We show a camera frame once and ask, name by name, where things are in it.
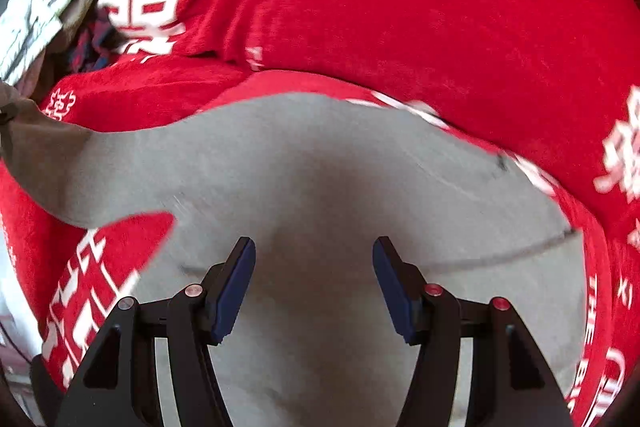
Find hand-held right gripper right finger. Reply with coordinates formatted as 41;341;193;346
372;236;576;427

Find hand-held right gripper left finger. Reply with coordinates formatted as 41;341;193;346
55;236;257;427

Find grey small garment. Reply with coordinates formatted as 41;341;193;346
0;82;588;427

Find dark plaid cloth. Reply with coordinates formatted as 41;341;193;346
67;7;127;75

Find red printed blanket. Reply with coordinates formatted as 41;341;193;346
0;0;640;427

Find beige cloth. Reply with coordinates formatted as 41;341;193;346
20;0;104;98

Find white patterned cloth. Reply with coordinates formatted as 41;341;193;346
0;0;119;86

